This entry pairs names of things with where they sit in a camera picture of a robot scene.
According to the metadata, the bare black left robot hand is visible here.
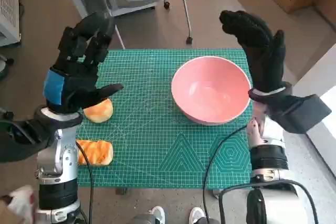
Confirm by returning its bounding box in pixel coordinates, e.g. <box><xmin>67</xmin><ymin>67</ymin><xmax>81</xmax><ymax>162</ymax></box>
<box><xmin>43</xmin><ymin>11</ymin><xmax>124</xmax><ymax>116</ymax></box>

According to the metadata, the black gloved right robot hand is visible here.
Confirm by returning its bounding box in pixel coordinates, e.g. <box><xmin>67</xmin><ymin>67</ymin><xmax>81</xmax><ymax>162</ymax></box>
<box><xmin>219</xmin><ymin>10</ymin><xmax>287</xmax><ymax>91</ymax></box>

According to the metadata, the round bread bun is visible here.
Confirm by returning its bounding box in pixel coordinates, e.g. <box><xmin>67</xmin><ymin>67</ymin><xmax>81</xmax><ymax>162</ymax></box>
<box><xmin>83</xmin><ymin>98</ymin><xmax>114</xmax><ymax>124</ymax></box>

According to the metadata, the pink bowl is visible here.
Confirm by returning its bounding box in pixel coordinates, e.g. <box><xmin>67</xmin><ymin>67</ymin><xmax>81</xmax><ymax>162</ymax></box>
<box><xmin>171</xmin><ymin>56</ymin><xmax>251</xmax><ymax>126</ymax></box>

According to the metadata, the long striped bread loaf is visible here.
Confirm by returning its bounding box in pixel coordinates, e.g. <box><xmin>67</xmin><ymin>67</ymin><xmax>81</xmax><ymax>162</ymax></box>
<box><xmin>76</xmin><ymin>140</ymin><xmax>114</xmax><ymax>166</ymax></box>

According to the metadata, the plain cardboard box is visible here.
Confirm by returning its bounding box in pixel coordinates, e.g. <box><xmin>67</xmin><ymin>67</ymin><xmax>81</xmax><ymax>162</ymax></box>
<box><xmin>313</xmin><ymin>0</ymin><xmax>336</xmax><ymax>29</ymax></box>

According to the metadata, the green cutting mat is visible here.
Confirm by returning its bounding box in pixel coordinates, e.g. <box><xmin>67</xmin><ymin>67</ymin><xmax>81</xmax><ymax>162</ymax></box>
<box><xmin>75</xmin><ymin>48</ymin><xmax>254</xmax><ymax>190</ymax></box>

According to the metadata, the white perforated cabinet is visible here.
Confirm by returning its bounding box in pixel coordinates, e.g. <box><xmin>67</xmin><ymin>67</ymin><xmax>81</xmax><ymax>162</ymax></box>
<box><xmin>0</xmin><ymin>0</ymin><xmax>22</xmax><ymax>48</ymax></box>

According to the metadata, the white plastic bag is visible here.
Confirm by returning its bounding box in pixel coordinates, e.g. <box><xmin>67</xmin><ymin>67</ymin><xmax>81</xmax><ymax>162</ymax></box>
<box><xmin>0</xmin><ymin>184</ymin><xmax>40</xmax><ymax>224</ymax></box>

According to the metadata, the white shoe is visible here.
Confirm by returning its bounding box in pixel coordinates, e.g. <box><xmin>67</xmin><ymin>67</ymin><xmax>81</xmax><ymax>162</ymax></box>
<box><xmin>189</xmin><ymin>207</ymin><xmax>205</xmax><ymax>224</ymax></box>
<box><xmin>151</xmin><ymin>205</ymin><xmax>166</xmax><ymax>224</ymax></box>

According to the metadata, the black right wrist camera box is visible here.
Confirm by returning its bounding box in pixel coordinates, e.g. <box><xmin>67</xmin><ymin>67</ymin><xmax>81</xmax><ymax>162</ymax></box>
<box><xmin>271</xmin><ymin>93</ymin><xmax>332</xmax><ymax>133</ymax></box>

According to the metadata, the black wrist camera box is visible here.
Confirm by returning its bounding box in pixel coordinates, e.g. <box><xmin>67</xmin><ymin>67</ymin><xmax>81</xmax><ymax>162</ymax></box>
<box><xmin>0</xmin><ymin>115</ymin><xmax>57</xmax><ymax>163</ymax></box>
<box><xmin>271</xmin><ymin>93</ymin><xmax>332</xmax><ymax>133</ymax></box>

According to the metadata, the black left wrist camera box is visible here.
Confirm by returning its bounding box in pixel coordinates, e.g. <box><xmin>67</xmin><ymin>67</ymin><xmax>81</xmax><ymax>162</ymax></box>
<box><xmin>0</xmin><ymin>115</ymin><xmax>57</xmax><ymax>163</ymax></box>

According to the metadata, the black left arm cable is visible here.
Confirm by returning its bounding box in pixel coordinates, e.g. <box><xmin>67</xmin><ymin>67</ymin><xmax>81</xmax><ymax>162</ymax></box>
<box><xmin>76</xmin><ymin>141</ymin><xmax>94</xmax><ymax>224</ymax></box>

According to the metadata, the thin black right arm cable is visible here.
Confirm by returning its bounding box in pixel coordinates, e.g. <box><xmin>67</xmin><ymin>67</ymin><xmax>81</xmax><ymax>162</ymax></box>
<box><xmin>202</xmin><ymin>125</ymin><xmax>249</xmax><ymax>224</ymax></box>

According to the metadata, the thick black looped cable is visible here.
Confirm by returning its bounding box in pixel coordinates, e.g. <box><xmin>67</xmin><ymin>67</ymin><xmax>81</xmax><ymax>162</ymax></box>
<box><xmin>218</xmin><ymin>179</ymin><xmax>320</xmax><ymax>224</ymax></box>

